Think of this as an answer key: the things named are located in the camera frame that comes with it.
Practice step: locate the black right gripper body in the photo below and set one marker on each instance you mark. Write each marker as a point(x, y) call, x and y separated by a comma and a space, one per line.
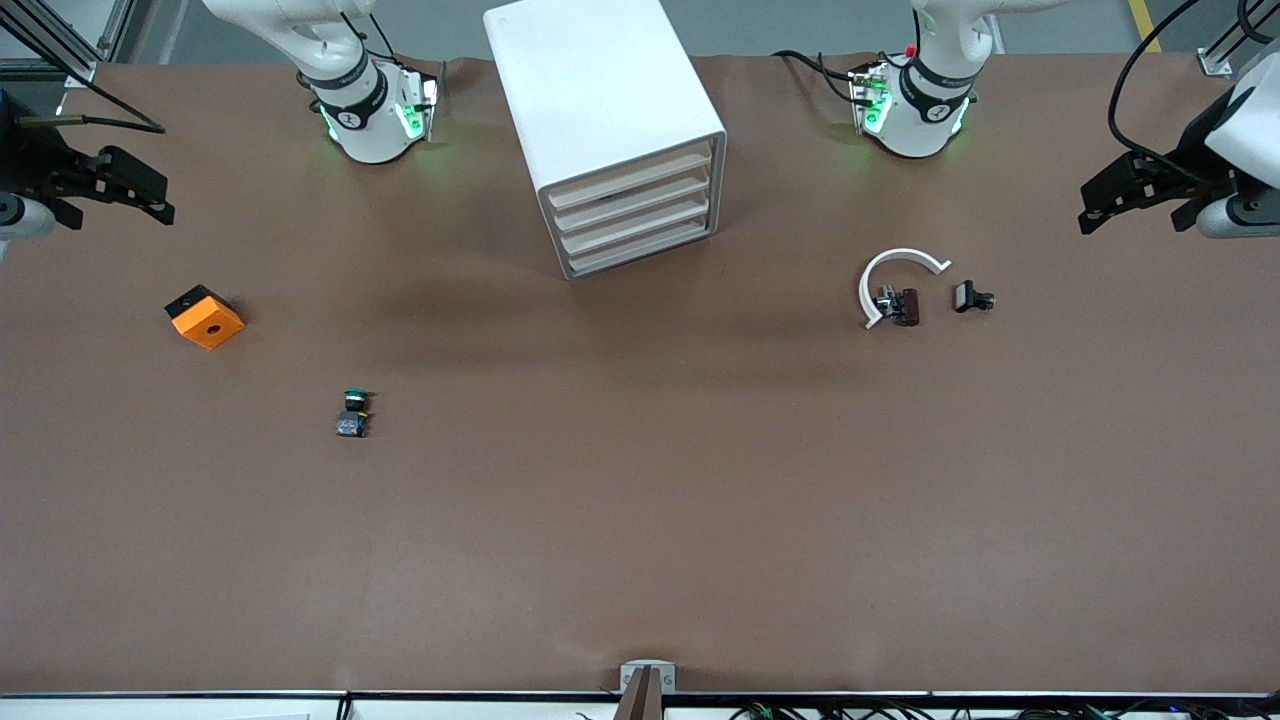
point(30, 160)

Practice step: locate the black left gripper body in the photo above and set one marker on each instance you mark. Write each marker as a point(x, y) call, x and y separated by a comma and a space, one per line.
point(1192, 150)

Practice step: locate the orange box with hole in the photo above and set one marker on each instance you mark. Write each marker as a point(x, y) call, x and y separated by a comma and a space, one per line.
point(210, 325)

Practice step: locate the small black clip part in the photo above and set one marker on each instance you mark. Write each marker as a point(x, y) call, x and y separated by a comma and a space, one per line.
point(966, 296)

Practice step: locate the small brown electrical component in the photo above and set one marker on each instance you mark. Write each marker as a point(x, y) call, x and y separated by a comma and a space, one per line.
point(907, 306)

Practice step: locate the white curved plastic part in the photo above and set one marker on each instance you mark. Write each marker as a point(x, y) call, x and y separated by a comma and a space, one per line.
point(880, 262)

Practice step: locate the brown table cover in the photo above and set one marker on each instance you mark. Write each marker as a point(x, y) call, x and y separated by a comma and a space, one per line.
point(640, 500)

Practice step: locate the aluminium frame profile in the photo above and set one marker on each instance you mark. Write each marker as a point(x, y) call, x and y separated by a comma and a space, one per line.
point(80, 72)
point(1215, 62)

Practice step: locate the green push button switch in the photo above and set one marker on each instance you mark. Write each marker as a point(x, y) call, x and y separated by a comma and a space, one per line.
point(350, 425)

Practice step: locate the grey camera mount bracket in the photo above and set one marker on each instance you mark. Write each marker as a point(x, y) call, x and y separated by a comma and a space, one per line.
point(648, 690)

